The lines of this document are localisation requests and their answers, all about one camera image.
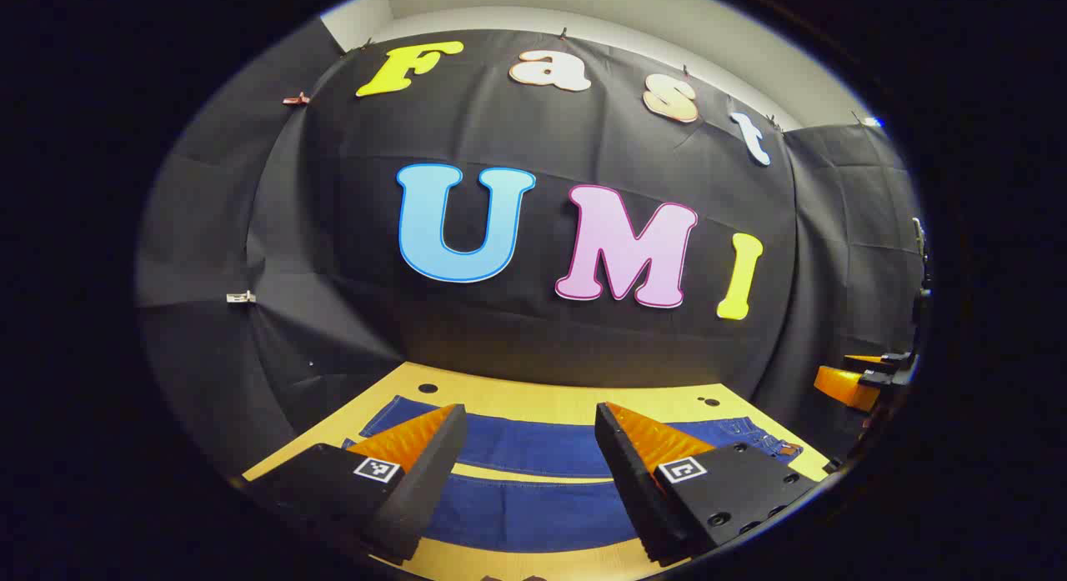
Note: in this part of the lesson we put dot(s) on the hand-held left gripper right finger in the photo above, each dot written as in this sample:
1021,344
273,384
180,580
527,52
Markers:
638,489

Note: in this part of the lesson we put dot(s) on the silver clip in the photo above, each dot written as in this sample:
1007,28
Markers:
240,297

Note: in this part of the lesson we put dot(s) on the red clip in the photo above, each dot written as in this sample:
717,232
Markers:
294,99

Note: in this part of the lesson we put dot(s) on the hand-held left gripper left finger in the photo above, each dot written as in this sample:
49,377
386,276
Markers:
425,489

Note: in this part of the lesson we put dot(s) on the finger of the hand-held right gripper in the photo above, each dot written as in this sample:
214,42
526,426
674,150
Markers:
867,361
844,387

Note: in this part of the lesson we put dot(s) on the black backdrop cloth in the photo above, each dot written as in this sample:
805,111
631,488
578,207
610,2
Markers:
583,139

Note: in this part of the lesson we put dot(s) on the blue jeans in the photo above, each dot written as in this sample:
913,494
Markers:
533,448

